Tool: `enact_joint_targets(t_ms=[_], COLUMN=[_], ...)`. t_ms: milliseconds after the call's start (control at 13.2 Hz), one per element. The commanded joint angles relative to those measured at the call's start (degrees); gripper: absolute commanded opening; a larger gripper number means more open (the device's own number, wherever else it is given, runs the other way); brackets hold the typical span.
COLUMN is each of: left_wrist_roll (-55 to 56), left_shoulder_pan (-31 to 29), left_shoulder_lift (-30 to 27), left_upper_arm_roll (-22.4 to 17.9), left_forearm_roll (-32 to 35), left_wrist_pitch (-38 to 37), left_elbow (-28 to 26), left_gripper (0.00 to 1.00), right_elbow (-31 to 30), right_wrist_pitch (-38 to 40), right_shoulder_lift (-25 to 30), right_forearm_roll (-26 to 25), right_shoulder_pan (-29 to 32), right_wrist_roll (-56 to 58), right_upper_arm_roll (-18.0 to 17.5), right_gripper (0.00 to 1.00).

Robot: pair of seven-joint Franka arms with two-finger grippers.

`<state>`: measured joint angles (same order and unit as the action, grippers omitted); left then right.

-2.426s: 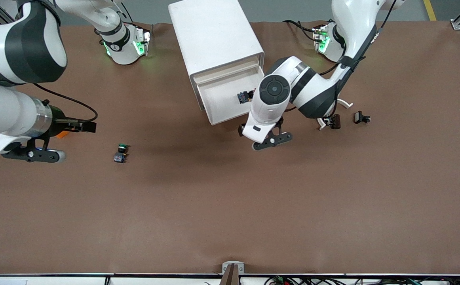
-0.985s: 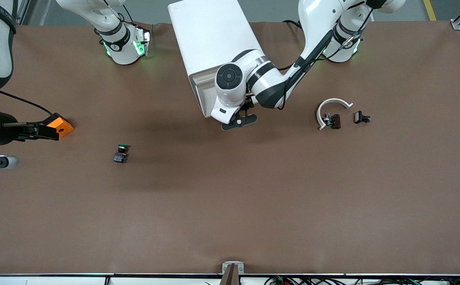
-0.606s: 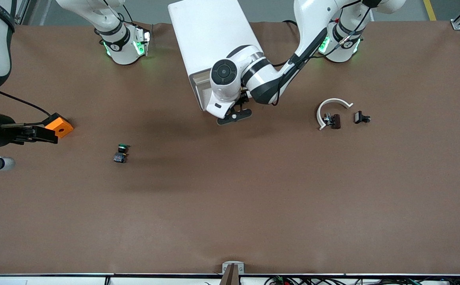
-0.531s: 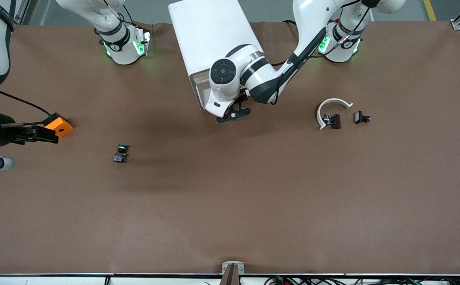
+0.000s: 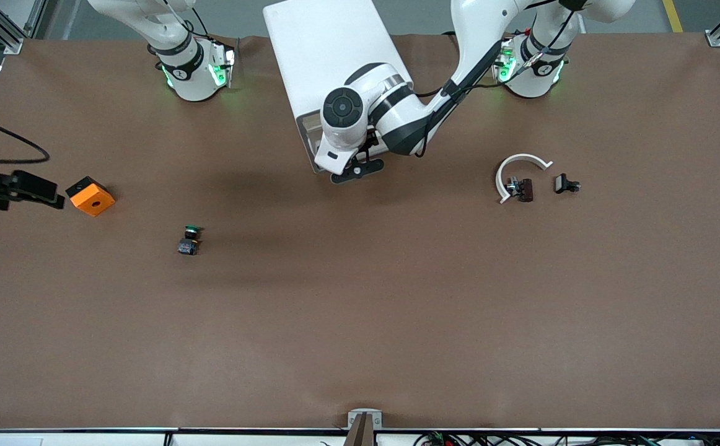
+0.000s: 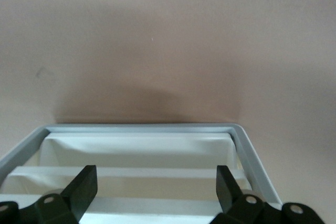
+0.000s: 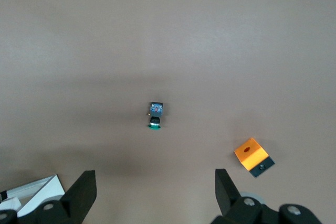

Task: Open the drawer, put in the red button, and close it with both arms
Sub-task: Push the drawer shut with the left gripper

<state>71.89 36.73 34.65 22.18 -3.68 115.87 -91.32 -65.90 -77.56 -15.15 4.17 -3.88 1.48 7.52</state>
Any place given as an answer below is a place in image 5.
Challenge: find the white cabinet drawer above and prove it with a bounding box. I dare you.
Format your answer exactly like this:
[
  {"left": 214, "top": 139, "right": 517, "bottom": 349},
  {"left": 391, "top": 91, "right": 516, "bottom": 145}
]
[{"left": 296, "top": 111, "right": 327, "bottom": 173}]

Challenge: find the white drawer cabinet housing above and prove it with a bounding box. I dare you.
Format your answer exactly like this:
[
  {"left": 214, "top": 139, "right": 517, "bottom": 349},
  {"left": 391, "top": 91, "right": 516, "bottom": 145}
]
[{"left": 263, "top": 0, "right": 415, "bottom": 173}]

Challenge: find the green push button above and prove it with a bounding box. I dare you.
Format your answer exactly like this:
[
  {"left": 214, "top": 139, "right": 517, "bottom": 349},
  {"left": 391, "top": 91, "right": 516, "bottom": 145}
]
[{"left": 177, "top": 225, "right": 204, "bottom": 256}]

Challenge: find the orange and black box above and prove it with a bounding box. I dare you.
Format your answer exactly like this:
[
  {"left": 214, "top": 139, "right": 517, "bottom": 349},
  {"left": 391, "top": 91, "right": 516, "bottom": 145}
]
[{"left": 65, "top": 176, "right": 116, "bottom": 217}]

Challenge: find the brown table cover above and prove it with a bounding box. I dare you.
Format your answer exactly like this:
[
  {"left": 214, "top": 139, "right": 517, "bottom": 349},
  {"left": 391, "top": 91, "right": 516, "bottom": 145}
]
[{"left": 0, "top": 32, "right": 720, "bottom": 431}]

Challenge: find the white curved pipe clamp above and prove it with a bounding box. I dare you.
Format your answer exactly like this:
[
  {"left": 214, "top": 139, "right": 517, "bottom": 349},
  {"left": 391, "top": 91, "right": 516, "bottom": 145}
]
[{"left": 495, "top": 153, "right": 554, "bottom": 204}]

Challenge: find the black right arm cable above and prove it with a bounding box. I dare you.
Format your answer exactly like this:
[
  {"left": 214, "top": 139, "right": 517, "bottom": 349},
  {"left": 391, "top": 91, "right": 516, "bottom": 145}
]
[{"left": 0, "top": 111, "right": 51, "bottom": 165}]

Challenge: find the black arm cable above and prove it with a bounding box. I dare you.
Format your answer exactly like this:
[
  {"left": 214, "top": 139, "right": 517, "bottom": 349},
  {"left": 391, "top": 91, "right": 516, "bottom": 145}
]
[
  {"left": 0, "top": 111, "right": 51, "bottom": 165},
  {"left": 415, "top": 9, "right": 577, "bottom": 157}
]

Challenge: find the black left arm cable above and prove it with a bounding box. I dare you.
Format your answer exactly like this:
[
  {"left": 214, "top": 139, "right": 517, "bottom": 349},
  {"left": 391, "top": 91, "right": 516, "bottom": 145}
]
[{"left": 415, "top": 9, "right": 577, "bottom": 157}]

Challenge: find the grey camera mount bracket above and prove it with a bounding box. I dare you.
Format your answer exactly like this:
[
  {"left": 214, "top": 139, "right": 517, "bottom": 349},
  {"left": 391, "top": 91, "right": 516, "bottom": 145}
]
[{"left": 346, "top": 409, "right": 384, "bottom": 446}]

